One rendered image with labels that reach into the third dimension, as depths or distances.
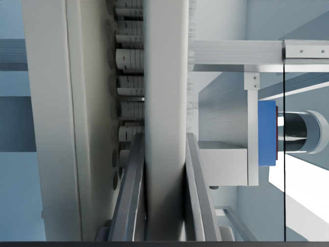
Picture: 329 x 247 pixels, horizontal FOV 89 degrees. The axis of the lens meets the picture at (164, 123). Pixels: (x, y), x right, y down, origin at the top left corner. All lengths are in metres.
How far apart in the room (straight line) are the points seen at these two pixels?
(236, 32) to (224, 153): 4.06
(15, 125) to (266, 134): 0.83
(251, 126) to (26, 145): 0.75
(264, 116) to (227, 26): 3.92
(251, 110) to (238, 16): 4.11
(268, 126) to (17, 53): 0.69
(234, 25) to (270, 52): 3.98
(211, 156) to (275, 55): 0.30
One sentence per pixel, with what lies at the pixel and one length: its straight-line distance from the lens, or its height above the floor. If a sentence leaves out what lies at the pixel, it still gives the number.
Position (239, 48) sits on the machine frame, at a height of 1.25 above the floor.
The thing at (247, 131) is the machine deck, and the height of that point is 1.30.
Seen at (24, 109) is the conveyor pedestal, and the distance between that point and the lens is 0.78.
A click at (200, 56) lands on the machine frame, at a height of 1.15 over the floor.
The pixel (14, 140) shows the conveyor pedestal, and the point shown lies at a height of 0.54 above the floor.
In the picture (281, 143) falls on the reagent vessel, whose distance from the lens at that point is 0.66.
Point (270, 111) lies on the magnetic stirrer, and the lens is 0.59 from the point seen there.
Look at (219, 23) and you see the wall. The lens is 4.38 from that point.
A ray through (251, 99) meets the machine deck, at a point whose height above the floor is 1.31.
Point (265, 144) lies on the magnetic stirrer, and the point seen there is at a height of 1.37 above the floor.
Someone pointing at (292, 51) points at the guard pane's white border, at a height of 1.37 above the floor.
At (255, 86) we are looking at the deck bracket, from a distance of 0.54.
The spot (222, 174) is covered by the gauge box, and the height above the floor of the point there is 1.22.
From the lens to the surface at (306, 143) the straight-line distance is 0.53.
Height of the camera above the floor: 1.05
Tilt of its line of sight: 1 degrees up
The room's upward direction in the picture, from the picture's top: 90 degrees clockwise
